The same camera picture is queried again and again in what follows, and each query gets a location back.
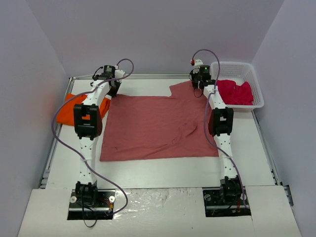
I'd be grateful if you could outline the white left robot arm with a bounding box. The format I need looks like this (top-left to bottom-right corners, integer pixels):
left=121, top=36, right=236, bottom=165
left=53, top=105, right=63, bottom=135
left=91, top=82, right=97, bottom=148
left=74, top=65, right=119, bottom=206

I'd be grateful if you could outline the orange folded t shirt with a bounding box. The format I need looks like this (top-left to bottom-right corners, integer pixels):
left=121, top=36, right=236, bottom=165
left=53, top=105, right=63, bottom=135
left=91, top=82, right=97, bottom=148
left=56, top=94, right=111, bottom=126

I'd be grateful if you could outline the magenta t shirt in basket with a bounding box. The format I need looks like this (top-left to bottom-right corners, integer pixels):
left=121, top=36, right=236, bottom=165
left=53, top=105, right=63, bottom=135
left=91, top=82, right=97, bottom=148
left=217, top=79, right=254, bottom=106

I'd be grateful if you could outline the thin black cable loop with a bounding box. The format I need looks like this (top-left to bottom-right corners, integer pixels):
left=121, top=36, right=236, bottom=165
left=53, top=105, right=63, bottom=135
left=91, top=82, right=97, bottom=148
left=81, top=209, right=97, bottom=229

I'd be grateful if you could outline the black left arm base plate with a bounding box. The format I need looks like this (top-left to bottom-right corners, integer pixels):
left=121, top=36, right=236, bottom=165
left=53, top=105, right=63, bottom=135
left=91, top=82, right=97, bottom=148
left=67, top=190, right=116, bottom=220

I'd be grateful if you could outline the white plastic basket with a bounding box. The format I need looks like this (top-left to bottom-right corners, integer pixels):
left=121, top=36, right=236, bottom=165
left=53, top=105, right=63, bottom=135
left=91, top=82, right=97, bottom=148
left=210, top=61, right=264, bottom=112

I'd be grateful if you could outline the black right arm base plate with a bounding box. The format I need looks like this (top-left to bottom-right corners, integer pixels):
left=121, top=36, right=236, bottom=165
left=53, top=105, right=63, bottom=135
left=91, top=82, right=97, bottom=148
left=202, top=188, right=251, bottom=218

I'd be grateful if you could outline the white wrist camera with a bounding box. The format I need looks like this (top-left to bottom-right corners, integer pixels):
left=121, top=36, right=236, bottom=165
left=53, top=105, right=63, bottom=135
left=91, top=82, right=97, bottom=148
left=115, top=65, right=126, bottom=80
left=191, top=59, right=203, bottom=68

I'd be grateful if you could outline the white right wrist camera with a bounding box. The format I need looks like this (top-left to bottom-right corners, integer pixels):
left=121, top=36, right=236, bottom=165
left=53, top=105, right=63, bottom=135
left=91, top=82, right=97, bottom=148
left=191, top=59, right=203, bottom=68

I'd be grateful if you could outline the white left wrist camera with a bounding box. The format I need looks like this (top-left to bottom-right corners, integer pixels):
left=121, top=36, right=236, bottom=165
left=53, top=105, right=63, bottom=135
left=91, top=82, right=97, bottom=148
left=115, top=65, right=126, bottom=80

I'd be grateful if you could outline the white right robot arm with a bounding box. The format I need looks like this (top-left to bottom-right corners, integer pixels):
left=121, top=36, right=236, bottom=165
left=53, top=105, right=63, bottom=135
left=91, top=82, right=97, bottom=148
left=190, top=60, right=242, bottom=204

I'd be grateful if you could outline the pink t shirt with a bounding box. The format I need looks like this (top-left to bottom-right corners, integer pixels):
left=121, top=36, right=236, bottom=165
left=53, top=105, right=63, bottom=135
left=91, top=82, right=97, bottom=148
left=100, top=81, right=218, bottom=162

